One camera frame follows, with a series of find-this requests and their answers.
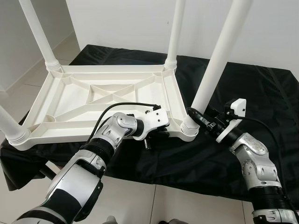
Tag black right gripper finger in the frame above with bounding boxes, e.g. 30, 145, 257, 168
187, 107, 211, 130

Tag white plastic table top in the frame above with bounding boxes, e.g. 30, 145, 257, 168
9, 64, 199, 151

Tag black table cloth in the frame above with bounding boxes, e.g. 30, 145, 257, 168
0, 44, 299, 206

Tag grey right robot leg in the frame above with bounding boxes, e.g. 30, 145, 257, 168
161, 217, 187, 224

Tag black metal table leg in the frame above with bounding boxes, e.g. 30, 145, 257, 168
40, 166, 57, 180

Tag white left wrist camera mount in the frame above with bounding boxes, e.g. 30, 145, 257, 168
133, 106, 170, 140

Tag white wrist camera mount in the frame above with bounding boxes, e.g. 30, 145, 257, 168
216, 98, 247, 143
133, 106, 170, 140

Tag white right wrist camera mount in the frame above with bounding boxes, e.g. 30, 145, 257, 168
216, 98, 247, 143

